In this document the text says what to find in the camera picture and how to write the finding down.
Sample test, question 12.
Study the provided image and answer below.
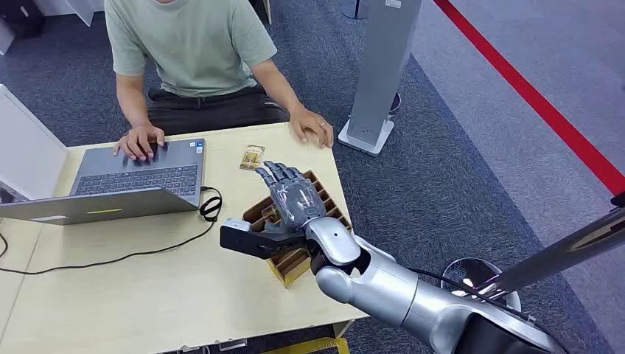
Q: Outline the person's left hand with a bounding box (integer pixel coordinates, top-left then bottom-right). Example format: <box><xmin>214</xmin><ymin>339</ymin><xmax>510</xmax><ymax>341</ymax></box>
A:
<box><xmin>289</xmin><ymin>106</ymin><xmax>335</xmax><ymax>150</ymax></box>

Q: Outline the grey laptop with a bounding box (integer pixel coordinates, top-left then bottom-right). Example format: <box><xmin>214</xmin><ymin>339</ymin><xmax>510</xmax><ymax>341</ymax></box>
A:
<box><xmin>0</xmin><ymin>138</ymin><xmax>207</xmax><ymax>227</ymax></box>

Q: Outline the round chrome stand base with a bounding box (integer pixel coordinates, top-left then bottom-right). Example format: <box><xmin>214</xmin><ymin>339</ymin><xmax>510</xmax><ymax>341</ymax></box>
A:
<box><xmin>440</xmin><ymin>257</ymin><xmax>523</xmax><ymax>313</ymax></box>

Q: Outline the yellow metal frame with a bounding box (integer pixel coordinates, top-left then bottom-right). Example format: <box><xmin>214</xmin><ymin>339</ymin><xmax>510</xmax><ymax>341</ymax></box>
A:
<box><xmin>260</xmin><ymin>337</ymin><xmax>352</xmax><ymax>354</ymax></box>

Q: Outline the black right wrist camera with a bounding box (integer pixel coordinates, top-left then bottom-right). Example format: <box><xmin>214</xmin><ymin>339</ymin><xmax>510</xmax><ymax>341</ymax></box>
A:
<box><xmin>219</xmin><ymin>218</ymin><xmax>307</xmax><ymax>260</ymax></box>

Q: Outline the black laptop power cable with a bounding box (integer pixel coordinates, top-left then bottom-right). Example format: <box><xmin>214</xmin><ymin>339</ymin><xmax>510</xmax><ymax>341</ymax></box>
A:
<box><xmin>0</xmin><ymin>186</ymin><xmax>223</xmax><ymax>276</ymax></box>

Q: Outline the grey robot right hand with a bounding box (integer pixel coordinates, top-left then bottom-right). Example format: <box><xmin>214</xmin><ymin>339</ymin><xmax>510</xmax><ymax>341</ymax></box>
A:
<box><xmin>254</xmin><ymin>160</ymin><xmax>327</xmax><ymax>234</ymax></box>

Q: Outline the shiny metal pole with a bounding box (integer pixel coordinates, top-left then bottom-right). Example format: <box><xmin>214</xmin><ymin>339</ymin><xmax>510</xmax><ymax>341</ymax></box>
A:
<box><xmin>480</xmin><ymin>191</ymin><xmax>625</xmax><ymax>300</ymax></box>

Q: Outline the grey round stand base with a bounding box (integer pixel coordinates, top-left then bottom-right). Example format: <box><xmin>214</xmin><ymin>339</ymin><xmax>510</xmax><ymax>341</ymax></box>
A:
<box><xmin>341</xmin><ymin>0</ymin><xmax>370</xmax><ymax>21</ymax></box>

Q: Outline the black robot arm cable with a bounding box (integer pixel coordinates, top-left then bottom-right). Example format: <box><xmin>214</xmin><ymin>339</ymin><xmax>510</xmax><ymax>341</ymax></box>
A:
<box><xmin>409</xmin><ymin>267</ymin><xmax>540</xmax><ymax>325</ymax></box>

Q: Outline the grey pillar with white base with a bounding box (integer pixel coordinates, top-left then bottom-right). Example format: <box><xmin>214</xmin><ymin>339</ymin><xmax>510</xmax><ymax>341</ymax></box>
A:
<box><xmin>337</xmin><ymin>0</ymin><xmax>424</xmax><ymax>158</ymax></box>

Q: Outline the wooden slotted card holder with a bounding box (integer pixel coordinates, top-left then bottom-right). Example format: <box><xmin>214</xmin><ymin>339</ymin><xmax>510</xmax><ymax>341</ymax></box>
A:
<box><xmin>242</xmin><ymin>169</ymin><xmax>353</xmax><ymax>288</ymax></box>

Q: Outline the metal desk bracket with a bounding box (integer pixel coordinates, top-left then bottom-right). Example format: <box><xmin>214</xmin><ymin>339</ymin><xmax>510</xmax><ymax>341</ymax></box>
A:
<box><xmin>217</xmin><ymin>338</ymin><xmax>249</xmax><ymax>353</ymax></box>

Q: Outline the white cabinet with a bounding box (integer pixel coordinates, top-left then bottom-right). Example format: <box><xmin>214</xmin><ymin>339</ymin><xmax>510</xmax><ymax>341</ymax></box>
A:
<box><xmin>32</xmin><ymin>0</ymin><xmax>106</xmax><ymax>28</ymax></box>

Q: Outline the person's right hand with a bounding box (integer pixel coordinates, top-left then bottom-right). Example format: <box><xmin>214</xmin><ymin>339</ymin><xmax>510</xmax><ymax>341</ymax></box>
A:
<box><xmin>113</xmin><ymin>125</ymin><xmax>166</xmax><ymax>163</ymax></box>

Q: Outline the person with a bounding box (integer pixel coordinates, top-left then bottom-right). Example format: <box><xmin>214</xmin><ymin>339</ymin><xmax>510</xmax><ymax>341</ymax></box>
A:
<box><xmin>103</xmin><ymin>0</ymin><xmax>335</xmax><ymax>163</ymax></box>

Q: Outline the white partition panel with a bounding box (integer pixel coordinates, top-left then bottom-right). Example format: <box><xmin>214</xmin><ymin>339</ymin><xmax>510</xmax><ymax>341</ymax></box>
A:
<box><xmin>0</xmin><ymin>83</ymin><xmax>71</xmax><ymax>202</ymax></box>

